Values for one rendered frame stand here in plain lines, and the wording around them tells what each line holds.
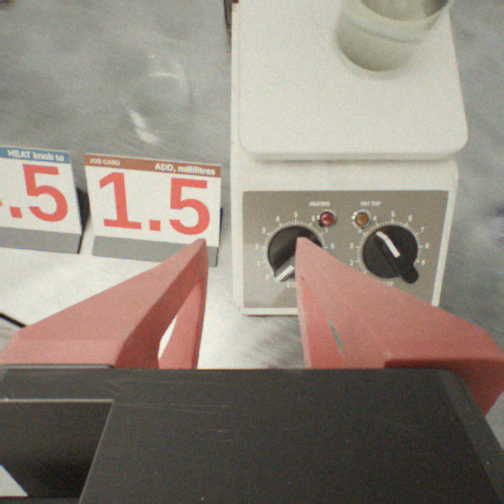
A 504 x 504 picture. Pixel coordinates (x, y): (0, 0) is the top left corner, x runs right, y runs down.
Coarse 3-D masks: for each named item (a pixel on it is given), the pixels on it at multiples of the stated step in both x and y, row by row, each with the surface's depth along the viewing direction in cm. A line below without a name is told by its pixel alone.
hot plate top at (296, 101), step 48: (240, 0) 20; (288, 0) 20; (336, 0) 20; (240, 48) 20; (288, 48) 20; (432, 48) 20; (240, 96) 19; (288, 96) 19; (336, 96) 19; (384, 96) 19; (432, 96) 19; (240, 144) 19; (288, 144) 18; (336, 144) 18; (384, 144) 18; (432, 144) 18
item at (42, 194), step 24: (0, 168) 24; (24, 168) 24; (48, 168) 24; (0, 192) 25; (24, 192) 25; (48, 192) 25; (0, 216) 26; (24, 216) 26; (48, 216) 25; (72, 216) 25
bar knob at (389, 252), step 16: (368, 240) 21; (384, 240) 19; (400, 240) 21; (368, 256) 21; (384, 256) 20; (400, 256) 19; (416, 256) 21; (384, 272) 21; (400, 272) 20; (416, 272) 20
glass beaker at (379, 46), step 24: (360, 0) 16; (384, 0) 15; (408, 0) 15; (432, 0) 15; (336, 24) 18; (360, 24) 17; (384, 24) 16; (408, 24) 16; (432, 24) 16; (336, 48) 19; (360, 48) 18; (384, 48) 17; (408, 48) 17; (360, 72) 19; (384, 72) 19
